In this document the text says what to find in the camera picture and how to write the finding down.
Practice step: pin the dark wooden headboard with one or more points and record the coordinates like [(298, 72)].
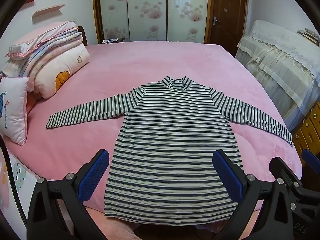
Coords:
[(83, 36)]

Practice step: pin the pink bed blanket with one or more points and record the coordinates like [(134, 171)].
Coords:
[(162, 60)]

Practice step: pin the yellow drawer cabinet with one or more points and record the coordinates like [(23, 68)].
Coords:
[(308, 130)]

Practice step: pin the floral sliding-door wardrobe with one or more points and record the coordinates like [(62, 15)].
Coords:
[(147, 10)]

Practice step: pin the cream lace-covered furniture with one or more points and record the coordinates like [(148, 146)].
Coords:
[(275, 65)]

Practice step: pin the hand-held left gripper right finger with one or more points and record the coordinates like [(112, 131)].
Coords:
[(228, 177)]

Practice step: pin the stack of books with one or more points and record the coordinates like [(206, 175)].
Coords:
[(310, 35)]

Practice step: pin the wooden wall shelf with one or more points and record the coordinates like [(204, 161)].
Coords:
[(47, 11)]

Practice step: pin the striped long-sleeve shirt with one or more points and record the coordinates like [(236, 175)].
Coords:
[(170, 142)]

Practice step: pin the white embroidered cushion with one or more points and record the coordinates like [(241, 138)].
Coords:
[(12, 110)]

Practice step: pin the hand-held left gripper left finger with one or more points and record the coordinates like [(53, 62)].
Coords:
[(95, 177)]

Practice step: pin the polka dot bed sheet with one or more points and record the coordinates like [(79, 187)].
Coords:
[(21, 180)]

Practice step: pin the brown wooden door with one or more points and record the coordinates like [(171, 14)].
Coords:
[(228, 12)]

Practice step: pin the folded pastel striped blanket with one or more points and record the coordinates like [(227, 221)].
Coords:
[(50, 45)]

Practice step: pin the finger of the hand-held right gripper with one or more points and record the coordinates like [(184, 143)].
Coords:
[(311, 157), (283, 167)]

